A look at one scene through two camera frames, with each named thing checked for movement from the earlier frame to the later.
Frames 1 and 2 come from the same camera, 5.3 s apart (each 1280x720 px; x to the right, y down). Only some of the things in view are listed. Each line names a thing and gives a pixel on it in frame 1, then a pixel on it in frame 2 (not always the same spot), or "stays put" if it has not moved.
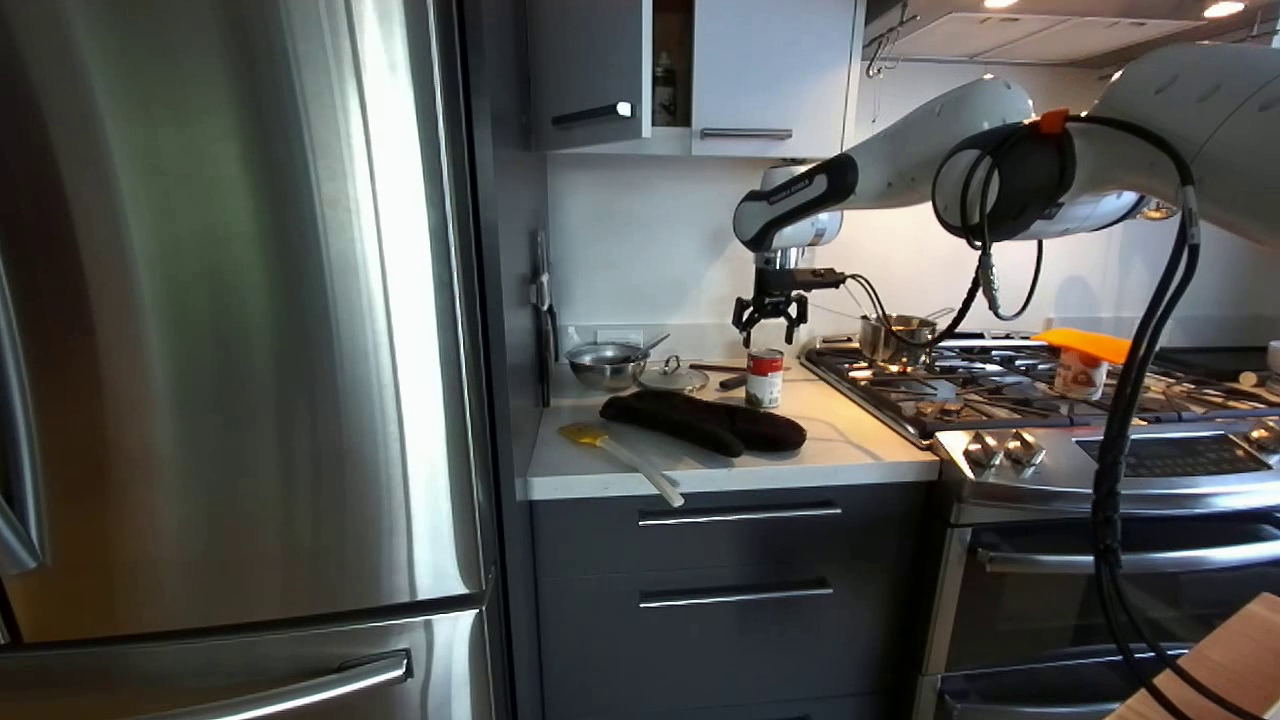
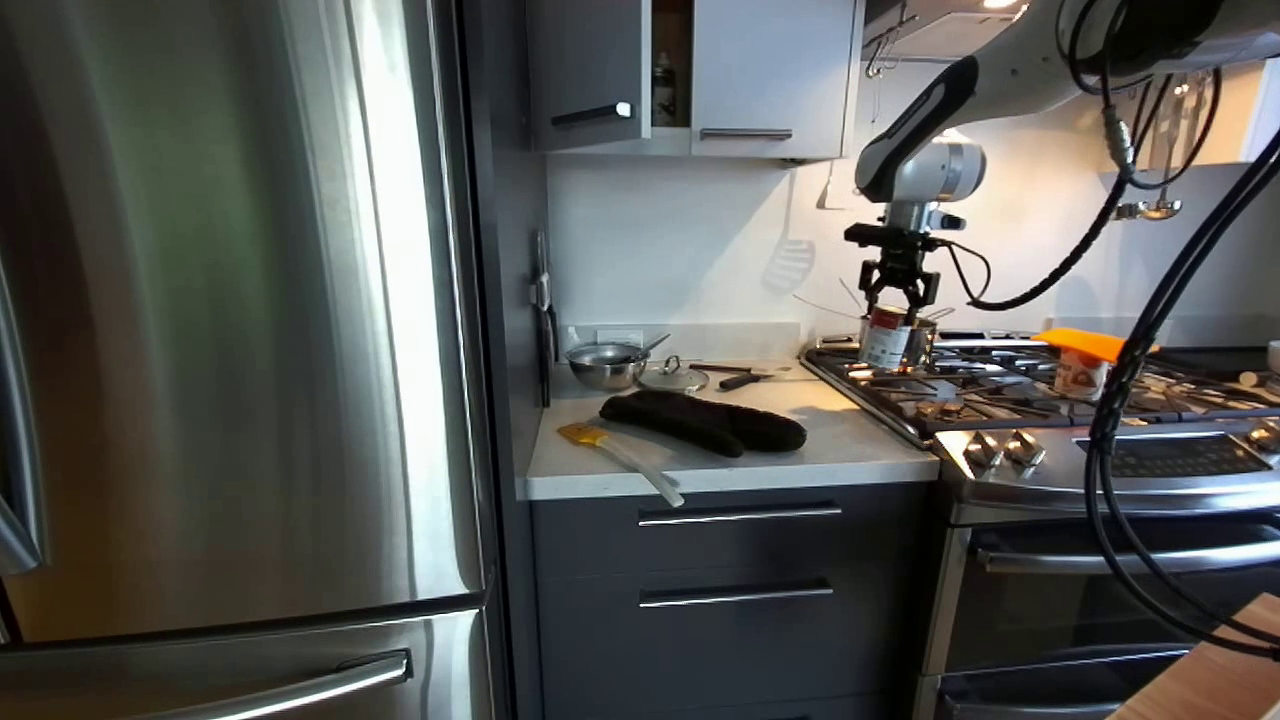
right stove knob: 1023,451 stays put
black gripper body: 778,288 → 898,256
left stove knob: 980,455 stays put
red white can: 765,376 → 887,338
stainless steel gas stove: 1023,435 stays put
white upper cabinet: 768,79 stays put
